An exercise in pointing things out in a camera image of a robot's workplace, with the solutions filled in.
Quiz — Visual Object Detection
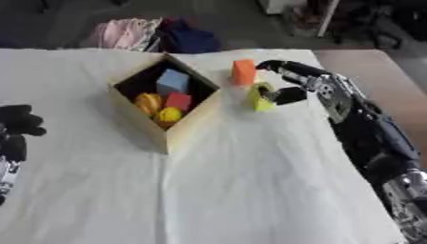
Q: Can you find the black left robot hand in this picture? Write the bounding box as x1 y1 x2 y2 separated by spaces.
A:
0 104 49 163

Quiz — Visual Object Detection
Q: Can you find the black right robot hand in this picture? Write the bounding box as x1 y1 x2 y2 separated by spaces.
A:
254 59 342 107

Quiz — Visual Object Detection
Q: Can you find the yellow-green block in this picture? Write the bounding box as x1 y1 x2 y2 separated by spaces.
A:
245 81 279 112

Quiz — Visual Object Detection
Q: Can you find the tan cardboard box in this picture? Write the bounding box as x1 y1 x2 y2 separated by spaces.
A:
107 52 224 154

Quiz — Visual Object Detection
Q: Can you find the orange block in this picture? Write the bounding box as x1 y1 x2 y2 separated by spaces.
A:
230 58 259 86

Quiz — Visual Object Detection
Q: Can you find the dark blue bag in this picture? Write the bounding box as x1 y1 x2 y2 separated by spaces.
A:
156 18 224 54

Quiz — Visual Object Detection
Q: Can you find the red block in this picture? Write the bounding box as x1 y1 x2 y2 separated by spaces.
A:
163 91 193 112

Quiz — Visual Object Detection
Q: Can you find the blue block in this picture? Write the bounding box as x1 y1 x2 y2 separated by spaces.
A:
154 68 193 97

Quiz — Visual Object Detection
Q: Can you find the orange toy fruit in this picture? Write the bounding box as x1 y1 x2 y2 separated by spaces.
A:
133 91 166 116

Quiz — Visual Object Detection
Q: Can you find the pink cloth bundle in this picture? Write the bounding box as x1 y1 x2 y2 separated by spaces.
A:
78 16 164 52

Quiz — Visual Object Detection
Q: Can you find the yellow toy fruit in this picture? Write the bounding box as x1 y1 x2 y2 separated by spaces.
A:
152 106 186 129

